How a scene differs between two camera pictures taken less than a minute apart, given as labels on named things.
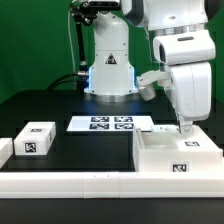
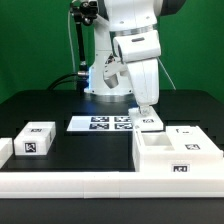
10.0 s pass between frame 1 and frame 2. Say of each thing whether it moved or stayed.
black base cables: stayed
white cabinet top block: stayed
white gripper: moved
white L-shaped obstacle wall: stayed
